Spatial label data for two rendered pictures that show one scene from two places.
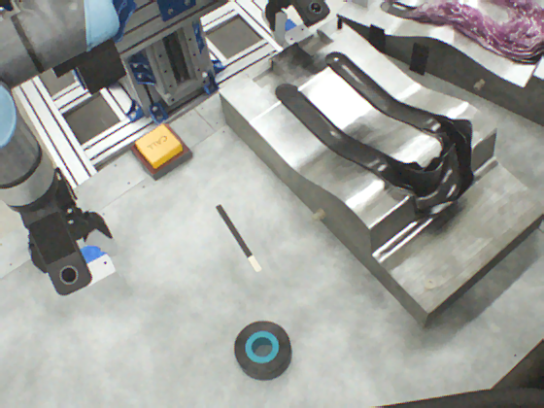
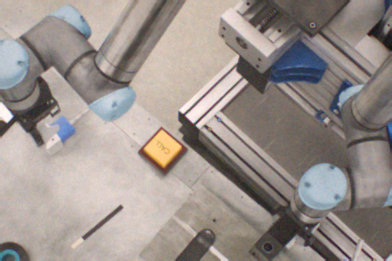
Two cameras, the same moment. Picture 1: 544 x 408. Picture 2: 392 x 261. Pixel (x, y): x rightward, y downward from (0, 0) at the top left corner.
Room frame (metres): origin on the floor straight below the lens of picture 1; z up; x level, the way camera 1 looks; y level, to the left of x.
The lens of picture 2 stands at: (0.51, -0.32, 2.45)
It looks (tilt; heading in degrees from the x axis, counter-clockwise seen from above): 71 degrees down; 63
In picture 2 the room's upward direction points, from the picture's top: 6 degrees clockwise
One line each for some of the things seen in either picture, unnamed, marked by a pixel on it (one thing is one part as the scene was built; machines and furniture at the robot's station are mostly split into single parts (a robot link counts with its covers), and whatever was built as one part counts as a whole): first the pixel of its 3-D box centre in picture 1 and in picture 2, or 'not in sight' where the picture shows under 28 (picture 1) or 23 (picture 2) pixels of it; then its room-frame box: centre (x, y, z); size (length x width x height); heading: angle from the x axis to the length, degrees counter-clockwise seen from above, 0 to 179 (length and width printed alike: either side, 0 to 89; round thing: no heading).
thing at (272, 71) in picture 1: (266, 80); (223, 219); (0.75, -0.03, 0.87); 0.05 x 0.05 x 0.04; 28
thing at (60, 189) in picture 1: (44, 202); (28, 102); (0.45, 0.28, 1.06); 0.09 x 0.08 x 0.12; 19
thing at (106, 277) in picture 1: (92, 253); (66, 126); (0.51, 0.30, 0.83); 0.13 x 0.05 x 0.05; 19
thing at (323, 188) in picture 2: not in sight; (321, 190); (0.89, -0.10, 1.14); 0.09 x 0.08 x 0.11; 164
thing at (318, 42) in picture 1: (315, 49); (263, 253); (0.80, -0.13, 0.87); 0.05 x 0.05 x 0.04; 28
